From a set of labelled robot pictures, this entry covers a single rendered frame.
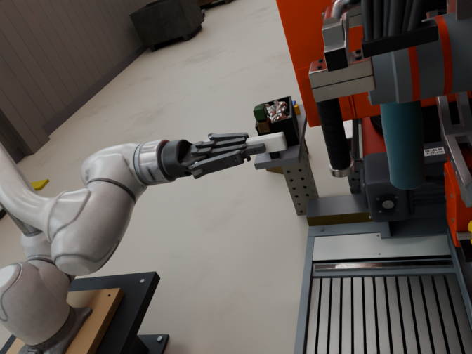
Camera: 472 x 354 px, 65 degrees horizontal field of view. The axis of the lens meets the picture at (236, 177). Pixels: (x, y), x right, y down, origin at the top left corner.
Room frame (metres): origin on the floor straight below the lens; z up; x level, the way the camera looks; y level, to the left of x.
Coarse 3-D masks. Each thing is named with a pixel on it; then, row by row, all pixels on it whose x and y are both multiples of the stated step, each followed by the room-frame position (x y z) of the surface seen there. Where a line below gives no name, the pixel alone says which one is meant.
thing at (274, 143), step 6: (258, 138) 0.59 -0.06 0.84; (264, 138) 0.58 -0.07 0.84; (270, 138) 0.58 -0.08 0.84; (276, 138) 0.57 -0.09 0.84; (282, 138) 0.57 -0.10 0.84; (246, 144) 0.60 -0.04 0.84; (252, 144) 0.59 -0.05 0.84; (270, 144) 0.58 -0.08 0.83; (276, 144) 0.57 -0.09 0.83; (282, 144) 0.57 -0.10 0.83; (270, 150) 0.58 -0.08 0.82; (276, 150) 0.58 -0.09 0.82
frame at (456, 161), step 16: (448, 0) 0.81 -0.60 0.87; (432, 16) 0.80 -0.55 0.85; (464, 96) 0.71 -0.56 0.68; (448, 112) 0.71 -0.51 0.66; (464, 112) 0.69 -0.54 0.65; (448, 128) 0.69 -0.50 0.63; (464, 128) 0.67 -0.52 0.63; (448, 144) 0.65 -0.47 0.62; (464, 144) 0.64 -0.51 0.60; (464, 176) 0.53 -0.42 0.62; (464, 192) 0.49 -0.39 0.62
